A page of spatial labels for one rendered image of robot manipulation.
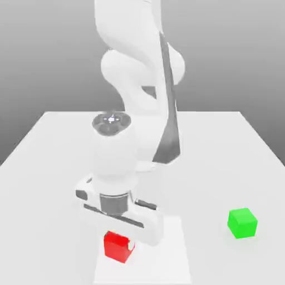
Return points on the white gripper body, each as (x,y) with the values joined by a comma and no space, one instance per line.
(147,231)

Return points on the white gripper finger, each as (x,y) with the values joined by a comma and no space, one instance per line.
(131,245)

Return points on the small red cube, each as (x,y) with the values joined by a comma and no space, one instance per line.
(115,249)

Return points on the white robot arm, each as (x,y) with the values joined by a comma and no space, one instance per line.
(124,71)

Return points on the small green cube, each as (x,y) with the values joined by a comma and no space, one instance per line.
(242,223)

